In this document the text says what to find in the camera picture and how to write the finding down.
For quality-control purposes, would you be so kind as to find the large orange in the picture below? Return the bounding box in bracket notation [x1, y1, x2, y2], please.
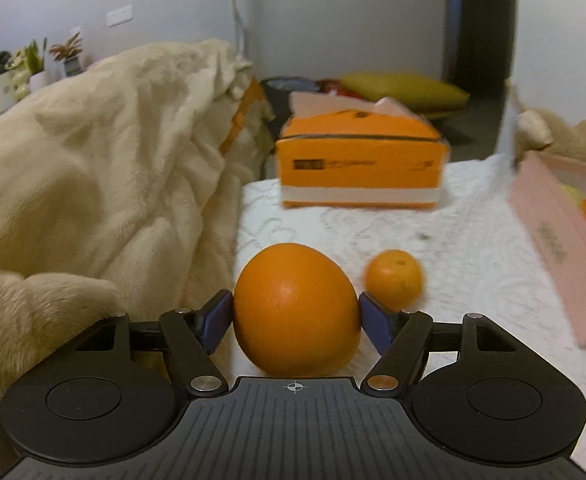
[233, 242, 363, 377]

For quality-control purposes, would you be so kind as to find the white cable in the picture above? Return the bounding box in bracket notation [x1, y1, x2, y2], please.
[219, 0, 247, 57]

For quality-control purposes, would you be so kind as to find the olive yellow cushion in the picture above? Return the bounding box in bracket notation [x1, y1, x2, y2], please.
[337, 72, 470, 114]

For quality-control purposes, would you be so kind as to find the white wall socket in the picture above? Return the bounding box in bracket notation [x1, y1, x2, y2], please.
[105, 4, 134, 28]

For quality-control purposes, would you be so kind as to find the brown plush toy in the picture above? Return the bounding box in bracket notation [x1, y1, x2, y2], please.
[514, 106, 586, 167]

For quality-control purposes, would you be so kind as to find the white lace cloth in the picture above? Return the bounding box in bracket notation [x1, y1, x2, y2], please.
[232, 152, 586, 467]

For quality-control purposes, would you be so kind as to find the orange tissue box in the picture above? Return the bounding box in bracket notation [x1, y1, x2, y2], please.
[274, 91, 452, 210]

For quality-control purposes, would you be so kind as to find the cream plush blanket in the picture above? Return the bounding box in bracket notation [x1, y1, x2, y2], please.
[0, 38, 269, 476]

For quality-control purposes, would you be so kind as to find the pink cardboard box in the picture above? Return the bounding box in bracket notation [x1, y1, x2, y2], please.
[507, 152, 586, 349]

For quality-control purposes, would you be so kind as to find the green potted plant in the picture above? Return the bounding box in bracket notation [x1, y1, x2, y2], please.
[22, 36, 52, 93]

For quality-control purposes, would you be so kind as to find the yellow-green pear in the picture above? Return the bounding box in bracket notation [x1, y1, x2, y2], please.
[562, 183, 586, 207]

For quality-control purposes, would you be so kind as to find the dark door frame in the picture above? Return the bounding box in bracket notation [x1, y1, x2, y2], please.
[443, 0, 520, 157]

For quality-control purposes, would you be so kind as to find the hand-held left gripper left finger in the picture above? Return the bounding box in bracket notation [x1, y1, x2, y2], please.
[75, 289, 235, 397]

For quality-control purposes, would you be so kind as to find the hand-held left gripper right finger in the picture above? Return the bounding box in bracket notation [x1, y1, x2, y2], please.
[358, 292, 516, 396]

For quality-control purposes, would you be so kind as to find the red object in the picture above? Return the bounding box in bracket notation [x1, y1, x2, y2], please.
[322, 78, 365, 99]

